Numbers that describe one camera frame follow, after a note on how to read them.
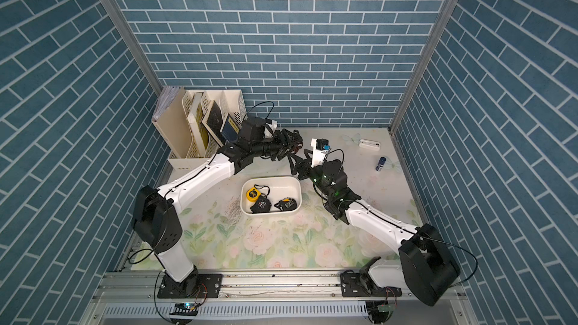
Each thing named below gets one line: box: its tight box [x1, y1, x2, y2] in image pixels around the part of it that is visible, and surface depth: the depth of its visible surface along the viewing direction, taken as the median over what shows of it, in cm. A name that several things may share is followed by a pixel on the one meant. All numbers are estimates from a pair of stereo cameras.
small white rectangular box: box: [358, 139, 381, 151], surface depth 114 cm
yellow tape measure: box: [246, 186, 262, 203], surface depth 95 cm
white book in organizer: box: [187, 91, 208, 158], surface depth 96 cm
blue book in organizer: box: [219, 112, 241, 143], surface depth 104 cm
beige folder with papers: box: [151, 85, 193, 159], surface depth 93 cm
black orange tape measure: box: [273, 197, 298, 212], surface depth 92 cm
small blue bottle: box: [374, 156, 387, 172], surface depth 102 cm
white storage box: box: [239, 176, 273, 215], surface depth 96 cm
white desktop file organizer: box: [167, 89, 247, 171], surface depth 102 cm
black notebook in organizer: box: [200, 100, 226, 147], surface depth 102 cm
